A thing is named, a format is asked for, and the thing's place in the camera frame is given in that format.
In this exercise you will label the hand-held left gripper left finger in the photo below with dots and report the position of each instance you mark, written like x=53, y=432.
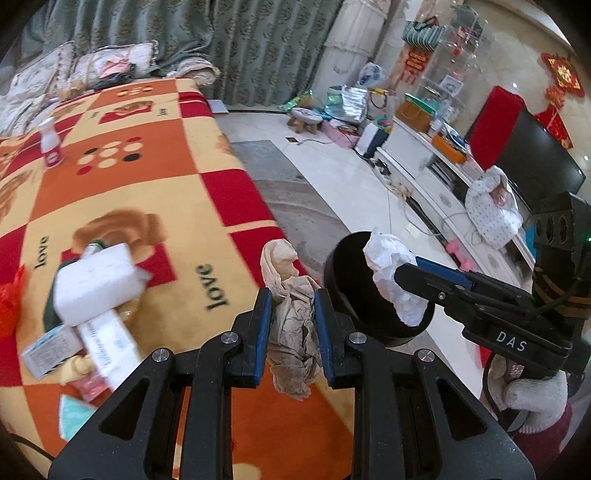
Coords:
x=263, y=332

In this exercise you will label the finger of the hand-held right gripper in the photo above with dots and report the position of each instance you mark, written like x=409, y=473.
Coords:
x=445, y=270
x=425, y=284

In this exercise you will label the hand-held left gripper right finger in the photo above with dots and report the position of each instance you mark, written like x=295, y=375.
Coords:
x=323, y=332

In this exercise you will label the brown paper tissue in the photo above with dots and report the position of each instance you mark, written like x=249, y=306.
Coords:
x=291, y=318

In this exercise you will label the white tissue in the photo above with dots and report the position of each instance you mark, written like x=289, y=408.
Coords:
x=383, y=258

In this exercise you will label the black round trash bin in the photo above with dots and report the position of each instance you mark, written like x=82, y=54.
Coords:
x=351, y=286

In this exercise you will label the person's right forearm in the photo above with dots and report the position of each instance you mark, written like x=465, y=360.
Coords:
x=542, y=445

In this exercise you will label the person's right hand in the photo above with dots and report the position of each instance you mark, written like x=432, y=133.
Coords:
x=540, y=397

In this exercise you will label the pink dumbbell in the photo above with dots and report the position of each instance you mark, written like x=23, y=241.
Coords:
x=455, y=249

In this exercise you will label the swaddled baby doll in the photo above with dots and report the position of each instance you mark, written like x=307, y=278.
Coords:
x=494, y=217

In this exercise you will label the white power strip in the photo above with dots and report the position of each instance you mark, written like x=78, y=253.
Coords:
x=392, y=182

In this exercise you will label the orange box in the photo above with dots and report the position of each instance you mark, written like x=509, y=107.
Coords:
x=448, y=147

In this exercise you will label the grey patterned rug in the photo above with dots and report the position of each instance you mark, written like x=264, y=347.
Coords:
x=295, y=207

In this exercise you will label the white television cabinet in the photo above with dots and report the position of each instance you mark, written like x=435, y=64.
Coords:
x=406, y=143

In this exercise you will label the black flat television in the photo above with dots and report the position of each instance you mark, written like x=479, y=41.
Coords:
x=531, y=157

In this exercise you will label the white navy bag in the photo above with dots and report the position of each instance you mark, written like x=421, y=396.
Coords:
x=371, y=141

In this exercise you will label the long white printed box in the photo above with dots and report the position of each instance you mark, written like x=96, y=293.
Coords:
x=111, y=350

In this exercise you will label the brown paper bag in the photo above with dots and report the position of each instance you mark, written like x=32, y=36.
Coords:
x=415, y=115

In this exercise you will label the red cloth cover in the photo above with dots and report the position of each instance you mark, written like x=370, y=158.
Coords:
x=496, y=115

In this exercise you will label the pink flat box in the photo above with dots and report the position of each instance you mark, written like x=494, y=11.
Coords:
x=339, y=134

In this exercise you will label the pink packet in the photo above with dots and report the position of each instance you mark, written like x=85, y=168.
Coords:
x=92, y=385

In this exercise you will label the orange red printed blanket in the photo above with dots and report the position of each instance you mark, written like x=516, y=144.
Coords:
x=138, y=198

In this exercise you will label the silver insulated bag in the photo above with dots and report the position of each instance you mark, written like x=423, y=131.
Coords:
x=351, y=104

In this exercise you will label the small wooden stool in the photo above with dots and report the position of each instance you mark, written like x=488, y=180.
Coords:
x=305, y=117

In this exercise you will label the blue white plastic bag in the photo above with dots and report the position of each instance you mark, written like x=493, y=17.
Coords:
x=373, y=76

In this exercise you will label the red hanging banner decoration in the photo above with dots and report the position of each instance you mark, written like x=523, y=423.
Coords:
x=417, y=62

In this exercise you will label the clear glass shelf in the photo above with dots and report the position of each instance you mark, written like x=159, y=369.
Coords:
x=461, y=55

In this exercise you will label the small white carton box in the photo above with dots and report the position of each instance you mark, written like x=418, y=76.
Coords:
x=48, y=353

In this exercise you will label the white flat board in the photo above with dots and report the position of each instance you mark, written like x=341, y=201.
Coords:
x=219, y=106

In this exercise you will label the green striped bag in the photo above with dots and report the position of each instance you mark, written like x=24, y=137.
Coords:
x=422, y=32

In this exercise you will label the cream lace covered column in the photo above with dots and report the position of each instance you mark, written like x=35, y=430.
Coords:
x=355, y=41

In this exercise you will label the lace trimmed cushion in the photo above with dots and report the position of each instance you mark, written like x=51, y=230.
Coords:
x=194, y=71

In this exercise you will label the white plastic bottle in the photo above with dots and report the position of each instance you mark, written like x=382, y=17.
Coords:
x=51, y=147

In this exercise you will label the green patterned curtain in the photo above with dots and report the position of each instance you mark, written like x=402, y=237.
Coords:
x=258, y=50

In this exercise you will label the ruffled floral pillow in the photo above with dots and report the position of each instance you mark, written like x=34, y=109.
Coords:
x=92, y=64

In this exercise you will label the beige floral pillow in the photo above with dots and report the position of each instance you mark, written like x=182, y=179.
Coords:
x=39, y=69

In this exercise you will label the red knot wall decoration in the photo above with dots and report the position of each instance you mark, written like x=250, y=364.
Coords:
x=563, y=76

